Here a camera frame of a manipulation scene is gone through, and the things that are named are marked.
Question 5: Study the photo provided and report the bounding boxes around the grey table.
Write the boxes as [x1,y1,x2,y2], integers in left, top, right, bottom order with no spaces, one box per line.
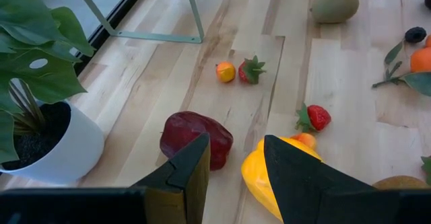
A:
[69,0,205,44]

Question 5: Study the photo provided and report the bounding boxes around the red strawberry green leaves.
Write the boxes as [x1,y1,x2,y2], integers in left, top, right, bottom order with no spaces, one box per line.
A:
[294,102,332,133]
[420,155,431,186]
[238,54,267,85]

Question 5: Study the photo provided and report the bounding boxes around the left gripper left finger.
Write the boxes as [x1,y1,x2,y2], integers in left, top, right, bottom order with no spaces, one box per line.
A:
[129,132,211,224]

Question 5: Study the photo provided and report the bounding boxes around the small yellow orange apricot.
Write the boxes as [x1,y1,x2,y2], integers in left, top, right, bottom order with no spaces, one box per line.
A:
[215,61,237,83]

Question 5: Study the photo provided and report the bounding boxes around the brown fuzzy kiwi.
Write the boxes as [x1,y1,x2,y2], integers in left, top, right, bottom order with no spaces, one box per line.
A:
[372,175,430,190]
[310,0,360,25]

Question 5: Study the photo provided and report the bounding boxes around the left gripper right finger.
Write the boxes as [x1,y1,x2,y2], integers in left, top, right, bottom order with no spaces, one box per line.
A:
[263,135,376,224]

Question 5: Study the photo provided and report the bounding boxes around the yellow bell pepper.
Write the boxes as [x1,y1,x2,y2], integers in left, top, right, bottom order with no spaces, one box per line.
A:
[240,136,323,223]

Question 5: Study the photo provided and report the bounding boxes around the orange tangerine with leaves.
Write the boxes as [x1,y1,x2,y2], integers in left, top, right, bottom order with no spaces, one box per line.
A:
[371,38,431,98]

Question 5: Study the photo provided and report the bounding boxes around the small orange peach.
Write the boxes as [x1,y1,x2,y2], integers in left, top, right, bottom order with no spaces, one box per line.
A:
[290,132,318,151]

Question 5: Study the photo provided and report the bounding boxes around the small blackberry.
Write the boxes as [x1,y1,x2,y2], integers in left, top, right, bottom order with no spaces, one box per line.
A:
[404,26,428,44]

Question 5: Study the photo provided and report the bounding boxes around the black aluminium frame rail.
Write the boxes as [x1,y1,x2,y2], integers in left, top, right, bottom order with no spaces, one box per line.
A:
[72,0,152,77]

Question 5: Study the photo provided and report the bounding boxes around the dark red bell pepper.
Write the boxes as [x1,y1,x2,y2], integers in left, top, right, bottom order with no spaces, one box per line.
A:
[159,110,234,172]

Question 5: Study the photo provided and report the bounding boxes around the green plant white pot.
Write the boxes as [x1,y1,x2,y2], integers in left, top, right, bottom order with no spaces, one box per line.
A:
[0,0,106,186]

